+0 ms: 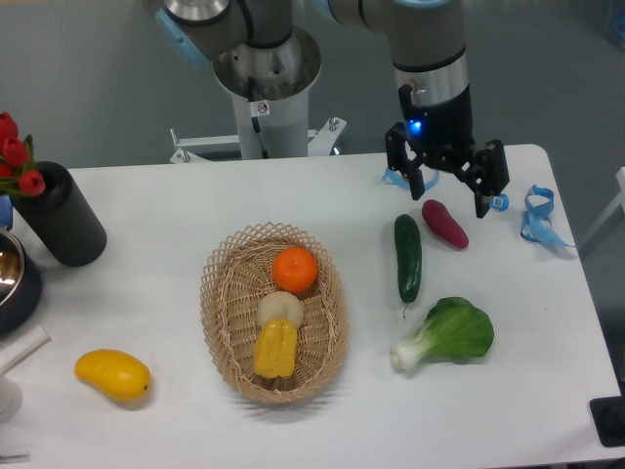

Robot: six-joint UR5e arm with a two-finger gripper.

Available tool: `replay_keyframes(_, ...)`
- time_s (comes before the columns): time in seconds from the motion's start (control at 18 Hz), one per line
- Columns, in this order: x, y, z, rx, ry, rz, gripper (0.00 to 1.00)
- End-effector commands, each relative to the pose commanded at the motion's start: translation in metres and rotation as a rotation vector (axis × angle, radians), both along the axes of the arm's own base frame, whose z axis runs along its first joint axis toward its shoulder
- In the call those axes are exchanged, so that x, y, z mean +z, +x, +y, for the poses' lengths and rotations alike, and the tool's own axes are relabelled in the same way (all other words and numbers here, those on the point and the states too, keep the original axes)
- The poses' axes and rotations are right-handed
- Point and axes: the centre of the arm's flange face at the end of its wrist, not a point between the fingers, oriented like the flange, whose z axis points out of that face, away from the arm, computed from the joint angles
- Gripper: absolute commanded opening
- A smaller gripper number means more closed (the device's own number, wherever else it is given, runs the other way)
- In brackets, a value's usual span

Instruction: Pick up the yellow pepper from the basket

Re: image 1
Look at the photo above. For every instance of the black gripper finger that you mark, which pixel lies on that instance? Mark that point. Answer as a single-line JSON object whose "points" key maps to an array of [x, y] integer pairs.
{"points": [[407, 150], [486, 173]]}

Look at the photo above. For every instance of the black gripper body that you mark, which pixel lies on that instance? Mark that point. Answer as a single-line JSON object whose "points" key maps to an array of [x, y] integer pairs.
{"points": [[440, 135]]}

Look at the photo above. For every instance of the yellow bell pepper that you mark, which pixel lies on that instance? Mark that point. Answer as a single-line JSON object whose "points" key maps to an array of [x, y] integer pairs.
{"points": [[276, 349]]}

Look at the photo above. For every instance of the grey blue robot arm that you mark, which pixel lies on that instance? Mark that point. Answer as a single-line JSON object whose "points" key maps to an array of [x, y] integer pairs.
{"points": [[426, 38]]}

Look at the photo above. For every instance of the woven wicker basket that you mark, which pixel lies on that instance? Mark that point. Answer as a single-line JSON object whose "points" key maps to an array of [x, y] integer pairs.
{"points": [[236, 278]]}

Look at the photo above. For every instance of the blue curved band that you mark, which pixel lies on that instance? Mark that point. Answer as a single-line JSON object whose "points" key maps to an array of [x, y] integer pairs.
{"points": [[431, 178]]}

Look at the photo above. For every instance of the blue round tag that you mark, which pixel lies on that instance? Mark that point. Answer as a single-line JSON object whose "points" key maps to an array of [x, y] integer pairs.
{"points": [[500, 202]]}

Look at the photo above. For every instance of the purple sweet potato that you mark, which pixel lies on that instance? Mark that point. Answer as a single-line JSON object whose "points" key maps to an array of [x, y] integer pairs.
{"points": [[443, 225]]}

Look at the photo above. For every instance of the green cucumber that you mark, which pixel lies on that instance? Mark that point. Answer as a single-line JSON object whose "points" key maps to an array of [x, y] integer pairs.
{"points": [[409, 258]]}

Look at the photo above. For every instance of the white furniture edge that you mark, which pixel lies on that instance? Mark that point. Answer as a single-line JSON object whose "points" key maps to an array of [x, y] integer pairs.
{"points": [[606, 223]]}

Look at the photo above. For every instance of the orange tangerine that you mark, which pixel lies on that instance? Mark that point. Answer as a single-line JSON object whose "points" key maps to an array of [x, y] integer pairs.
{"points": [[294, 269]]}

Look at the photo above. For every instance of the green bok choy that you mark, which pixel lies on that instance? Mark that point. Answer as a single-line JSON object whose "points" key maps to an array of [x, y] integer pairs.
{"points": [[453, 329]]}

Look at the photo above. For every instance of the black device at edge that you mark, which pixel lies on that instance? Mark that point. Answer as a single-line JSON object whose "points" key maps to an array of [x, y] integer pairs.
{"points": [[608, 416]]}

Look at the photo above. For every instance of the black cylindrical vase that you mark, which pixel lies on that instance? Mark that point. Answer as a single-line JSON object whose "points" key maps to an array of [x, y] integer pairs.
{"points": [[62, 218]]}

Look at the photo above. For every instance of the yellow mango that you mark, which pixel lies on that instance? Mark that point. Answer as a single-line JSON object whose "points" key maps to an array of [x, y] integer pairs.
{"points": [[114, 373]]}

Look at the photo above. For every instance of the red tulip bouquet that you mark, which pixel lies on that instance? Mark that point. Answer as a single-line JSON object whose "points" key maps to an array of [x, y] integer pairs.
{"points": [[19, 173]]}

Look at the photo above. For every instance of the dark metal bowl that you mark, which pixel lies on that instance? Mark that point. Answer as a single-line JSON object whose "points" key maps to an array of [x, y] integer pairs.
{"points": [[21, 283]]}

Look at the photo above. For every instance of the white stand object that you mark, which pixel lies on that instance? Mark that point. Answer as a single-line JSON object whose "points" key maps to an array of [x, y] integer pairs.
{"points": [[13, 354]]}

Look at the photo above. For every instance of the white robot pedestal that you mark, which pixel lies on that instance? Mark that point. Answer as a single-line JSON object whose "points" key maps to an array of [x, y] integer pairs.
{"points": [[269, 91]]}

